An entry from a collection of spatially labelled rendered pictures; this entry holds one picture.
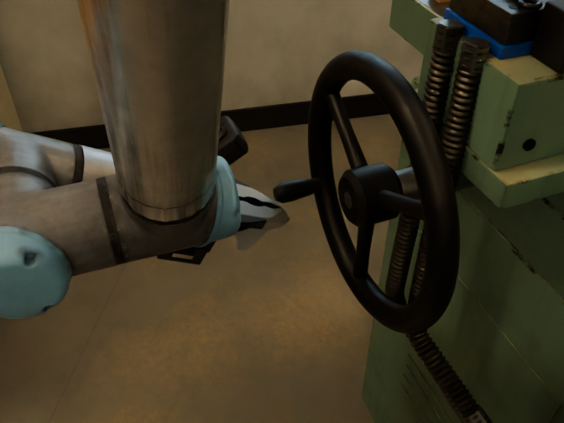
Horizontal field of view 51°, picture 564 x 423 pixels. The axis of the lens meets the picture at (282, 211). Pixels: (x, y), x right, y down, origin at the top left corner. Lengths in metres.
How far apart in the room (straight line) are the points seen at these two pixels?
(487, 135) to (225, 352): 1.04
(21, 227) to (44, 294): 0.05
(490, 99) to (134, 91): 0.33
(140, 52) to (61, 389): 1.26
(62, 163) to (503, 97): 0.39
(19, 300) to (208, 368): 1.00
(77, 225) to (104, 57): 0.20
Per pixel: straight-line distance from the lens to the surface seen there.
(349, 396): 1.42
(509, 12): 0.55
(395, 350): 1.14
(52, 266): 0.48
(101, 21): 0.30
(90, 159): 0.59
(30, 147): 0.58
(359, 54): 0.57
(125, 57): 0.31
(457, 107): 0.57
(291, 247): 1.71
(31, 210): 0.50
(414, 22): 0.84
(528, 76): 0.54
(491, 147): 0.57
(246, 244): 0.70
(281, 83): 2.12
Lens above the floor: 1.20
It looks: 41 degrees down
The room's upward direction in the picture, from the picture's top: straight up
